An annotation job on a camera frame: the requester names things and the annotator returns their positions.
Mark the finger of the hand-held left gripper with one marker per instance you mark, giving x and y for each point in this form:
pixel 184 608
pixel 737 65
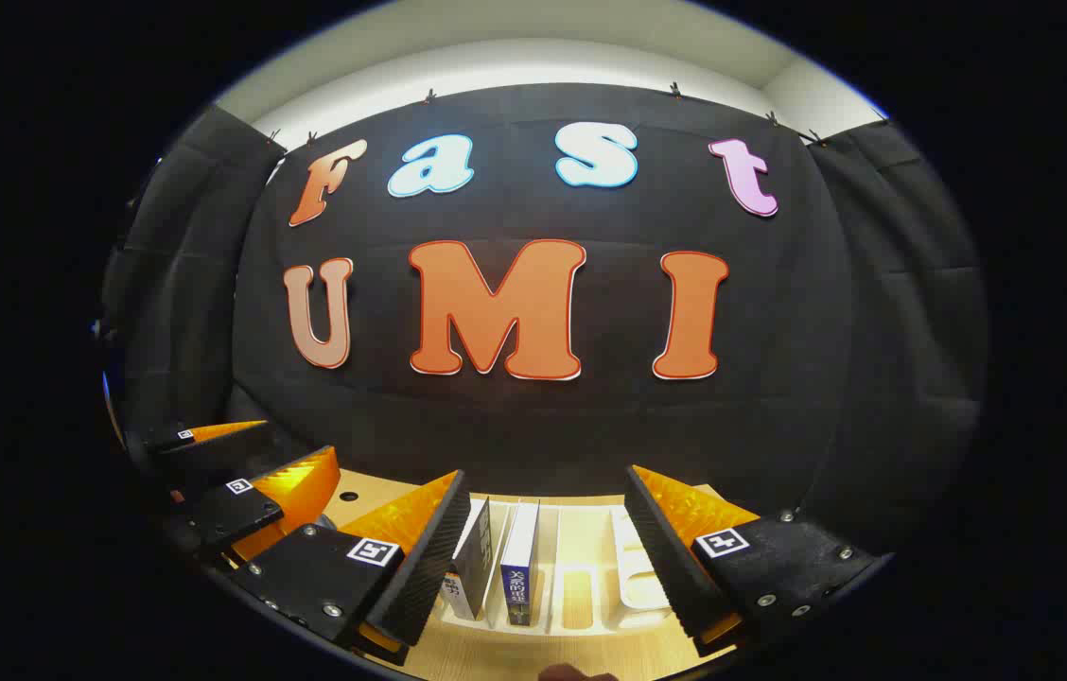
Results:
pixel 202 449
pixel 231 515

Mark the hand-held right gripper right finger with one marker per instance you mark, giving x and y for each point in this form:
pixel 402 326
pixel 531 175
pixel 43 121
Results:
pixel 666 558

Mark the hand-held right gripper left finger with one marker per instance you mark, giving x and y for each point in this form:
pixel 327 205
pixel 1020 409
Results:
pixel 429 558

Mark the black and white book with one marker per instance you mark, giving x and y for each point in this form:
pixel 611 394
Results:
pixel 475 567

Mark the white bookshelf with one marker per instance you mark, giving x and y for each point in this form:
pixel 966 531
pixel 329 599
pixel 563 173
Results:
pixel 581 530

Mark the blue spine book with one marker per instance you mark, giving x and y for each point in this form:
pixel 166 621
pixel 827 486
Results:
pixel 519 567

